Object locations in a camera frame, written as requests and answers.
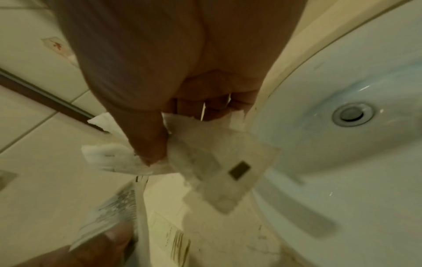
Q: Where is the person's left hand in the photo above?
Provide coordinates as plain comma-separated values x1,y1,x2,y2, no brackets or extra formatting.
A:
19,221,133,267

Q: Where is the person's right hand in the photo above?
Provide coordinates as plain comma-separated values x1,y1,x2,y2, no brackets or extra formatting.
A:
52,0,309,166

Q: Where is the clear plastic wrapper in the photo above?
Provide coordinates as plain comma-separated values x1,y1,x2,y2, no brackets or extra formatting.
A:
163,110,282,215

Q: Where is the white oval sink basin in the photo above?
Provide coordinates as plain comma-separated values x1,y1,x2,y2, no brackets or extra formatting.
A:
247,0,422,267

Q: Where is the metal sink drain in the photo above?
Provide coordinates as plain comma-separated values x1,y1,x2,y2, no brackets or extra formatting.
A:
332,102,375,128

